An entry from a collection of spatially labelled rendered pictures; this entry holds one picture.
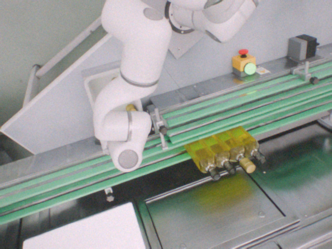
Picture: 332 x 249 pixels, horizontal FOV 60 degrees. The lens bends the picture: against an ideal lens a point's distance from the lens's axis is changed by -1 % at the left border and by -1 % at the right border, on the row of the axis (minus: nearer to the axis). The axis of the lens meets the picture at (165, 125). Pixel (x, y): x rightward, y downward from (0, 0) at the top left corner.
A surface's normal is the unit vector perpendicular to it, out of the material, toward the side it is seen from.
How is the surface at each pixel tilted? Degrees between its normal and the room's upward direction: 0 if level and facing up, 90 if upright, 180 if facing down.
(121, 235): 90
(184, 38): 3
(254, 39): 0
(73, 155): 90
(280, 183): 90
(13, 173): 90
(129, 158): 17
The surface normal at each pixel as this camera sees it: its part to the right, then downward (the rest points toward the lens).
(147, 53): 0.03, 0.74
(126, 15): -0.28, -0.14
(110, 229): -0.16, -0.82
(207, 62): 0.31, 0.48
